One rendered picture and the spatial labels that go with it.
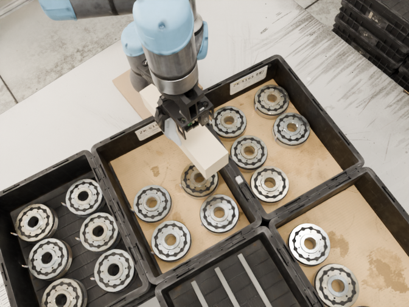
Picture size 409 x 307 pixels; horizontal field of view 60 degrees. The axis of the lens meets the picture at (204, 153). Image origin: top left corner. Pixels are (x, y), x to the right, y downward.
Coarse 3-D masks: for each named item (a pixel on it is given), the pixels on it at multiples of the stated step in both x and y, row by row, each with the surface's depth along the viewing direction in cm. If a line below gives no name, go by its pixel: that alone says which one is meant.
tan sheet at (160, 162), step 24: (144, 144) 104; (168, 144) 104; (120, 168) 102; (144, 168) 101; (168, 168) 101; (216, 192) 97; (192, 216) 95; (216, 216) 95; (240, 216) 94; (168, 240) 93; (192, 240) 92; (216, 240) 92; (168, 264) 90
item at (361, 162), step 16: (256, 64) 101; (224, 80) 99; (320, 112) 94; (208, 128) 94; (336, 128) 92; (352, 144) 90; (240, 176) 88; (336, 176) 87; (256, 208) 85; (288, 208) 84
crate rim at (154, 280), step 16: (128, 128) 95; (96, 144) 94; (96, 160) 92; (112, 192) 88; (240, 192) 86; (128, 224) 85; (256, 224) 83; (224, 240) 82; (144, 256) 82; (176, 272) 80
